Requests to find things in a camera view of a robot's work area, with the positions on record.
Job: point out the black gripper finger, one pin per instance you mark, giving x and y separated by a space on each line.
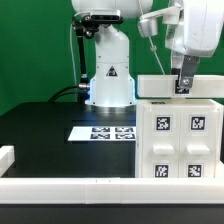
188 70
176 62

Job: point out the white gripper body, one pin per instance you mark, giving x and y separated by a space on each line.
199 27

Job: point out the white cabinet body box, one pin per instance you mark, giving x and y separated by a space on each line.
139 128

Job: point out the white cabinet top block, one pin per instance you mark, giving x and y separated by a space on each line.
166 86

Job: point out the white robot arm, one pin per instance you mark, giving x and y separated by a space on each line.
112 85

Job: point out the white left fence piece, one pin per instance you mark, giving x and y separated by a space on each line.
7 158

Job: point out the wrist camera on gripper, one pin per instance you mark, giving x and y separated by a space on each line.
148 23

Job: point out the black camera on mount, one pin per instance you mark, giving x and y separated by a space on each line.
98 16

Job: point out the white marker base plate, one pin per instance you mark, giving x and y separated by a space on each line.
102 133

